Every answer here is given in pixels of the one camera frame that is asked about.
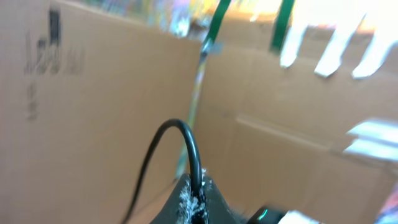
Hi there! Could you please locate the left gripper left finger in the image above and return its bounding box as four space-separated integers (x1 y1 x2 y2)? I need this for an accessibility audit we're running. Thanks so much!
150 174 192 224

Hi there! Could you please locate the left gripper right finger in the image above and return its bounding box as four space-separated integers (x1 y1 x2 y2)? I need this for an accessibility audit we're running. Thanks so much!
203 175 248 224

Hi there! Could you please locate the black cable short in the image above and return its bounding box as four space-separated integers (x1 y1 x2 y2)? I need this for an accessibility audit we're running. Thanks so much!
121 118 205 224

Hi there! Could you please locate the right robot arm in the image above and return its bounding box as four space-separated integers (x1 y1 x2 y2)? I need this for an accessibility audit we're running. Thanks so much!
246 206 320 224

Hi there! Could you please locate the cardboard wall panel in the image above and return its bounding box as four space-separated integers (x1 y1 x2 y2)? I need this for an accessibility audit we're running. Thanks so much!
1 1 397 223

